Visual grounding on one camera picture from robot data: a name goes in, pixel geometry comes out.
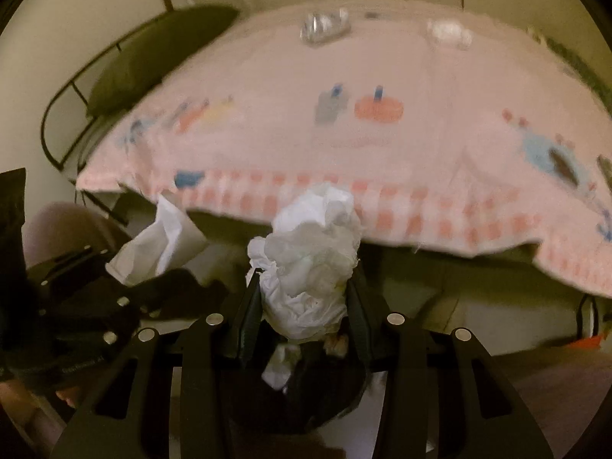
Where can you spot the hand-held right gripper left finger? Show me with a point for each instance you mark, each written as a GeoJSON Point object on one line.
{"type": "Point", "coordinates": [251, 318]}

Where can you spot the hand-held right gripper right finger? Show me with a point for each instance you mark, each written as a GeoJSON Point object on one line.
{"type": "Point", "coordinates": [358, 320]}

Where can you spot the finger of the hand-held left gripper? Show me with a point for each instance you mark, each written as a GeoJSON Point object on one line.
{"type": "Point", "coordinates": [177, 291]}

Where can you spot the white paper cup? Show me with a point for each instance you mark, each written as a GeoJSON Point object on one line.
{"type": "Point", "coordinates": [158, 244]}

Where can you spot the small white tissue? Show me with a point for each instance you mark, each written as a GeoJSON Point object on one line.
{"type": "Point", "coordinates": [281, 367]}

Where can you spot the large white tissue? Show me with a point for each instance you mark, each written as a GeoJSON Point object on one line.
{"type": "Point", "coordinates": [308, 267]}

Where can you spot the black trash bag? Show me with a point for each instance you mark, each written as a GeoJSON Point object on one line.
{"type": "Point", "coordinates": [311, 392]}

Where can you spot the pink printed blanket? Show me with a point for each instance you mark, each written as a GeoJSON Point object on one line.
{"type": "Point", "coordinates": [296, 153]}

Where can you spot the red patterned cloth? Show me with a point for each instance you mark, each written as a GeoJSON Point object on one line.
{"type": "Point", "coordinates": [590, 343]}

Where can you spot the olive green pillow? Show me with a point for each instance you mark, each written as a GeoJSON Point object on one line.
{"type": "Point", "coordinates": [153, 57]}

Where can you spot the crumpled silver foil wrapper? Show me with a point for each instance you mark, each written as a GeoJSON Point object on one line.
{"type": "Point", "coordinates": [325, 26]}

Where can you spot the green patterned quilt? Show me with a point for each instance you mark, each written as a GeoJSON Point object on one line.
{"type": "Point", "coordinates": [573, 67]}

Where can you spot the black metal bed frame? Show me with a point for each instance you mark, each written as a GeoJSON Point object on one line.
{"type": "Point", "coordinates": [62, 100]}

